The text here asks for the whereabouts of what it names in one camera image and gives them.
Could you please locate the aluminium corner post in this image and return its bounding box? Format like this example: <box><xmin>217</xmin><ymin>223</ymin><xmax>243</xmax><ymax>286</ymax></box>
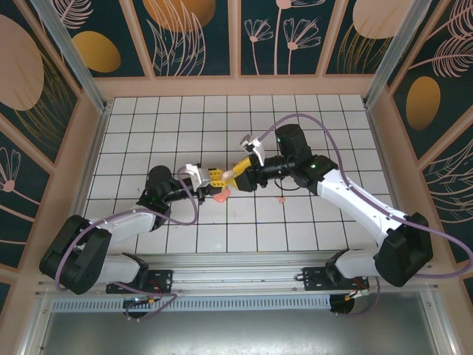
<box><xmin>364</xmin><ymin>0</ymin><xmax>443</xmax><ymax>108</ymax></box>
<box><xmin>29</xmin><ymin>0</ymin><xmax>112</xmax><ymax>114</ymax></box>

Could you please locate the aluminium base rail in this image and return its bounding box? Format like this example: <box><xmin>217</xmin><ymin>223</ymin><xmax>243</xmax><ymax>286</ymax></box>
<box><xmin>36</xmin><ymin>251</ymin><xmax>440</xmax><ymax>295</ymax></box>

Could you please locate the slotted grey cable duct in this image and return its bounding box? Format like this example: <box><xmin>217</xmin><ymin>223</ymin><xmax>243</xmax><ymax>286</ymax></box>
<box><xmin>51</xmin><ymin>294</ymin><xmax>333</xmax><ymax>312</ymax></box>

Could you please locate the pink toy piece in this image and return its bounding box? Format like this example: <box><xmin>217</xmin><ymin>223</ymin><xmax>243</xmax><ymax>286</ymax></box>
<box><xmin>214</xmin><ymin>169</ymin><xmax>238</xmax><ymax>203</ymax></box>

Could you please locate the grey metal sheet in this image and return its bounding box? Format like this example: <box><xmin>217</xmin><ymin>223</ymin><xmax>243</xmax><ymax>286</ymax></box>
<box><xmin>44</xmin><ymin>309</ymin><xmax>439</xmax><ymax>355</ymax></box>

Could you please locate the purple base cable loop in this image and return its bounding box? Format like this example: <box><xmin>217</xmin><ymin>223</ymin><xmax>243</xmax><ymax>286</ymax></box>
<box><xmin>332</xmin><ymin>277</ymin><xmax>382</xmax><ymax>318</ymax></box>
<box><xmin>123</xmin><ymin>283</ymin><xmax>179</xmax><ymax>322</ymax></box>

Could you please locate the thin black cable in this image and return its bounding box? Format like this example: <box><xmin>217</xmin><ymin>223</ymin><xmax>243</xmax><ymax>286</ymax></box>
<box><xmin>275</xmin><ymin>176</ymin><xmax>301</xmax><ymax>192</ymax></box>

